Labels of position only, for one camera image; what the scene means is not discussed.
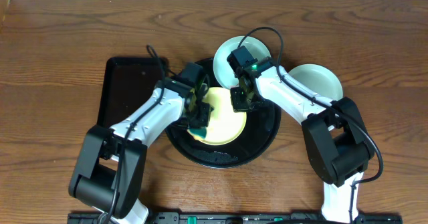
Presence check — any green and yellow sponge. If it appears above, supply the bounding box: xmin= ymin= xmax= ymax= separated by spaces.
xmin=187 ymin=127 xmax=207 ymax=140

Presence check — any yellow plate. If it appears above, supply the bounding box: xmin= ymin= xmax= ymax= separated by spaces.
xmin=198 ymin=87 xmax=247 ymax=146

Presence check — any light blue plate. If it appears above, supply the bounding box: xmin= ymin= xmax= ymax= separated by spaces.
xmin=288 ymin=64 xmax=344 ymax=100

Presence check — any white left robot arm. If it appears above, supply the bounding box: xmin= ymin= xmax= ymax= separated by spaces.
xmin=69 ymin=78 xmax=212 ymax=223

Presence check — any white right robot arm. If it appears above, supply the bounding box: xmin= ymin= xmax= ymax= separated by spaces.
xmin=231 ymin=64 xmax=381 ymax=223

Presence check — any black round tray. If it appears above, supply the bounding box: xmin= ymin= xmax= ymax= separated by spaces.
xmin=164 ymin=57 xmax=282 ymax=170

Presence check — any black rectangular tray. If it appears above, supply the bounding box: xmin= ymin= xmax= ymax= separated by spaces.
xmin=96 ymin=57 xmax=161 ymax=128

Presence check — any pale green plate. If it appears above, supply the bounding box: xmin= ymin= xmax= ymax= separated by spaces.
xmin=213 ymin=36 xmax=271 ymax=89

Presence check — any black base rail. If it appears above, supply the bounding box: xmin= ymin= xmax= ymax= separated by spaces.
xmin=66 ymin=211 xmax=403 ymax=224

